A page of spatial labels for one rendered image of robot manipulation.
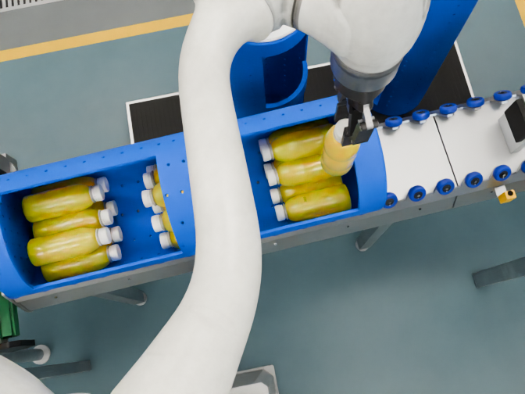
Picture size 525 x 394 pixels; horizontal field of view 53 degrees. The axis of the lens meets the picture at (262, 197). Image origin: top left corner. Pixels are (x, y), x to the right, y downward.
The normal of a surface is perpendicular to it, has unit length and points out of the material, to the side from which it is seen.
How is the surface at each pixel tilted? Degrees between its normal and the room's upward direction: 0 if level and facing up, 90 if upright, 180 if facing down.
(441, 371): 0
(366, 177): 39
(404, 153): 0
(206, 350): 22
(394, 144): 0
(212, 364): 34
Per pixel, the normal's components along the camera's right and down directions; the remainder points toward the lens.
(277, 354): -0.04, -0.25
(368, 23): -0.30, 0.85
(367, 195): 0.17, 0.66
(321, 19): -0.58, 0.72
